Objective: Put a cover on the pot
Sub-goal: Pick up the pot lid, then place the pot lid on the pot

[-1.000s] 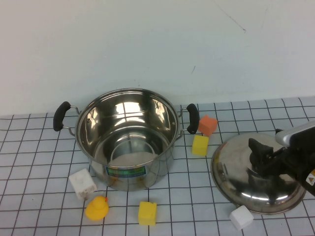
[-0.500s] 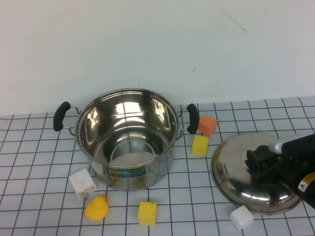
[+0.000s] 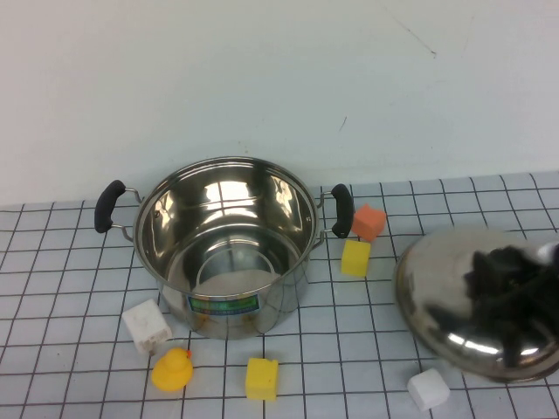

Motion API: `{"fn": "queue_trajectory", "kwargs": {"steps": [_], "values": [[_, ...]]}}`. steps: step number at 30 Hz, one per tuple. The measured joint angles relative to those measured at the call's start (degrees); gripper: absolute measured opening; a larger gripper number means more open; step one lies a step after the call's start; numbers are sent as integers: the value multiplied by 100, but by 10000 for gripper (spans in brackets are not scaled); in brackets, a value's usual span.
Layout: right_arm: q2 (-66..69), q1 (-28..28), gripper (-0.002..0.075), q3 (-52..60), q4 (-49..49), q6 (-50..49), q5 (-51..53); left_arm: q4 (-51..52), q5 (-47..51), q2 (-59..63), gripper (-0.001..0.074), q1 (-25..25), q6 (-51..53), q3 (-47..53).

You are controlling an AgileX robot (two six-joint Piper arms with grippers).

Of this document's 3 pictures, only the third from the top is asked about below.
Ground notched yellow foam cube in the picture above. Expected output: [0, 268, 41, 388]
[245, 356, 280, 402]

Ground grey grid-pattern tablecloth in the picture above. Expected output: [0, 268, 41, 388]
[0, 172, 559, 419]

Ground stainless steel pot, black handles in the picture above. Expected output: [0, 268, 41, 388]
[93, 155, 355, 341]

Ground large white foam block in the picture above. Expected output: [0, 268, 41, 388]
[121, 299, 174, 357]

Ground stainless steel lid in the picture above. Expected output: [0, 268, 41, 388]
[392, 229, 559, 385]

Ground yellow rubber duck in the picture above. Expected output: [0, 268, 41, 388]
[150, 347, 195, 392]

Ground orange foam cube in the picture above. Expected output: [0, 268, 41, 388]
[351, 203, 389, 244]

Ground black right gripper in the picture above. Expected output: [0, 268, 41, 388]
[464, 249, 559, 337]

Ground plain yellow foam cube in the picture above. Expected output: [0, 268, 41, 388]
[340, 238, 372, 278]

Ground small white foam cube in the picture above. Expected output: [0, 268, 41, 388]
[406, 367, 452, 412]

